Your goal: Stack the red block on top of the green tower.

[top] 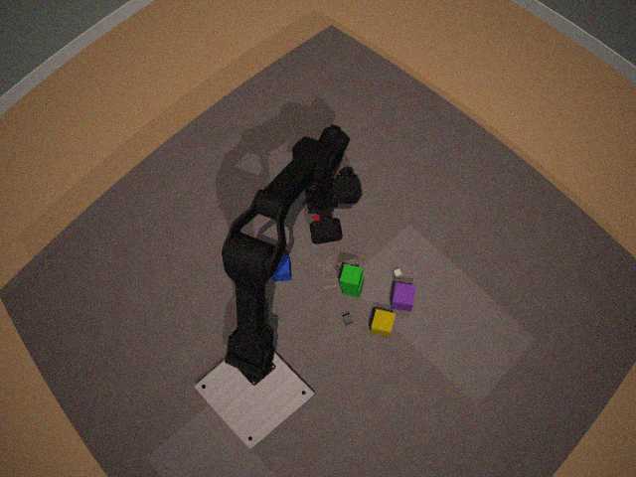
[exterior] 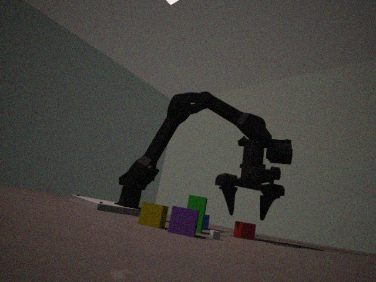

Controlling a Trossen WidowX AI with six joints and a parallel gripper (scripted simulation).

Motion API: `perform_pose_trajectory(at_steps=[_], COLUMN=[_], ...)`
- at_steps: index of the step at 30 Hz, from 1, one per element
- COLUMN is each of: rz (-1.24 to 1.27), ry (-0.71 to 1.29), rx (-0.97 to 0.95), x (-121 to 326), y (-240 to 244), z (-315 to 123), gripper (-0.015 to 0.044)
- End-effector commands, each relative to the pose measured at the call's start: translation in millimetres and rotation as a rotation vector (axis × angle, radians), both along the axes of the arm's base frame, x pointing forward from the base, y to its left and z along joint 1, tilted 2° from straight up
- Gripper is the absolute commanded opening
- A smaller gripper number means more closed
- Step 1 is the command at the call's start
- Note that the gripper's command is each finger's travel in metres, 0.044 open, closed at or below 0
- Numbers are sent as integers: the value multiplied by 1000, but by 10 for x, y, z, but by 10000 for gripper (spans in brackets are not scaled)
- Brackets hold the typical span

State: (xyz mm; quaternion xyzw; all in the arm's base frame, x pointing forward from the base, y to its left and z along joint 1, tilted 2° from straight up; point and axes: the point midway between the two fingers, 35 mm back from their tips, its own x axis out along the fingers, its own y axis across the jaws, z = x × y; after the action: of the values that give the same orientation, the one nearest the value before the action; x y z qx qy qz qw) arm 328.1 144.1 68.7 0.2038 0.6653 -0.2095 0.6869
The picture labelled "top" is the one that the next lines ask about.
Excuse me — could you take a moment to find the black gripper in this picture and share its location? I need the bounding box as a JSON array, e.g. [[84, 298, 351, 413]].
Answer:
[[305, 184, 343, 244]]

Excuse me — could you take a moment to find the yellow block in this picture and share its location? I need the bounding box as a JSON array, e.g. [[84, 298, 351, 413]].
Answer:
[[371, 309, 396, 338]]

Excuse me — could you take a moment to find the purple block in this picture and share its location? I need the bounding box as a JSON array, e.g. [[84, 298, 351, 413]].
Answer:
[[391, 282, 416, 312]]

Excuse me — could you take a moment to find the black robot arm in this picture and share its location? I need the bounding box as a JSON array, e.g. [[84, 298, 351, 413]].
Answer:
[[222, 124, 363, 386]]

